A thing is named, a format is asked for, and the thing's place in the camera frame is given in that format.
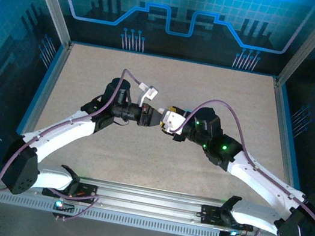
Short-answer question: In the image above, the black left connector block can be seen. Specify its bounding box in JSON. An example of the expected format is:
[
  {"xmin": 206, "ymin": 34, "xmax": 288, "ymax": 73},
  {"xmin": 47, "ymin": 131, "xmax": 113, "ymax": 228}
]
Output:
[{"xmin": 50, "ymin": 199, "xmax": 76, "ymax": 223}]

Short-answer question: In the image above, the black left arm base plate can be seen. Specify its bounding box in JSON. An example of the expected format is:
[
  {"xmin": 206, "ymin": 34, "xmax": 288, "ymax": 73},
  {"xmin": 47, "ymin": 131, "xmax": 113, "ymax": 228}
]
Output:
[{"xmin": 41, "ymin": 176, "xmax": 100, "ymax": 205}]

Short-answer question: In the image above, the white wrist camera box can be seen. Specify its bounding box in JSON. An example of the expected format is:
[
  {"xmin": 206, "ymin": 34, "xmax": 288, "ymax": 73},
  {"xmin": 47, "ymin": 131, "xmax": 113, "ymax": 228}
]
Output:
[
  {"xmin": 135, "ymin": 82, "xmax": 161, "ymax": 110},
  {"xmin": 159, "ymin": 107, "xmax": 189, "ymax": 138}
]

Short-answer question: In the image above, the aluminium table side rail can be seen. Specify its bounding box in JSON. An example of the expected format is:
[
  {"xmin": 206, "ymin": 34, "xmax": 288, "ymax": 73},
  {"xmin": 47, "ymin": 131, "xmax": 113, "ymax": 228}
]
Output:
[
  {"xmin": 250, "ymin": 76, "xmax": 315, "ymax": 217},
  {"xmin": 13, "ymin": 36, "xmax": 74, "ymax": 157}
]

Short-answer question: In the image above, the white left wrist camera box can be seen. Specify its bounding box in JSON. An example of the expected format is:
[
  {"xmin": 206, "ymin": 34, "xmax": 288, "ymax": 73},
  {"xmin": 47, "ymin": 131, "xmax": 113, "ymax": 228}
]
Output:
[{"xmin": 135, "ymin": 82, "xmax": 161, "ymax": 110}]

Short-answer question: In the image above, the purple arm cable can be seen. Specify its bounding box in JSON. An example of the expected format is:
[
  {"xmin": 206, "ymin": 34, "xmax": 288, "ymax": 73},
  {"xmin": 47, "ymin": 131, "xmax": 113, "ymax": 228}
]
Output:
[
  {"xmin": 0, "ymin": 49, "xmax": 147, "ymax": 231},
  {"xmin": 151, "ymin": 93, "xmax": 315, "ymax": 236}
]

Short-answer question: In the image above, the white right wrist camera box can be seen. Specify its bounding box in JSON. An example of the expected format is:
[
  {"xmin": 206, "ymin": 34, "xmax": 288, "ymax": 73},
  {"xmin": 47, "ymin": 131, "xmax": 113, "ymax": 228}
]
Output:
[{"xmin": 159, "ymin": 107, "xmax": 189, "ymax": 138}]

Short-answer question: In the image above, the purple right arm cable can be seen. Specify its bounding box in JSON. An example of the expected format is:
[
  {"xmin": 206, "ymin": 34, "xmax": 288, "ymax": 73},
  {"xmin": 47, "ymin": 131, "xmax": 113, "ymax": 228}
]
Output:
[{"xmin": 151, "ymin": 93, "xmax": 315, "ymax": 236}]

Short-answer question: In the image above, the slotted grey cable duct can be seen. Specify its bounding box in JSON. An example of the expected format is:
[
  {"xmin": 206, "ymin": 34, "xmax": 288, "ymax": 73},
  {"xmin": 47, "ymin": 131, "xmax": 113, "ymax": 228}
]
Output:
[{"xmin": 0, "ymin": 191, "xmax": 225, "ymax": 236}]

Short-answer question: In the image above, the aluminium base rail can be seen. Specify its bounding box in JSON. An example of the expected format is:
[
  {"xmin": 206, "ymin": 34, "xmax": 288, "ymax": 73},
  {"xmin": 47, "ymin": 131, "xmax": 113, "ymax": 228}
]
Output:
[{"xmin": 69, "ymin": 174, "xmax": 312, "ymax": 236}]

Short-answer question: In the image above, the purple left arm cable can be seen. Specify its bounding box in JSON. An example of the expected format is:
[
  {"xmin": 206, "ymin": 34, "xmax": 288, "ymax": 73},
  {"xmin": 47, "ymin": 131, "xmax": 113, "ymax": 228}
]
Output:
[{"xmin": 0, "ymin": 49, "xmax": 147, "ymax": 231}]

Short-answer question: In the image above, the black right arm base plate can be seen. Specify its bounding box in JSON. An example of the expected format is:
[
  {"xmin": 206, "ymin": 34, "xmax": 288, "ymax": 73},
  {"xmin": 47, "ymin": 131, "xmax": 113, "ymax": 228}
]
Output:
[{"xmin": 198, "ymin": 203, "xmax": 257, "ymax": 233}]

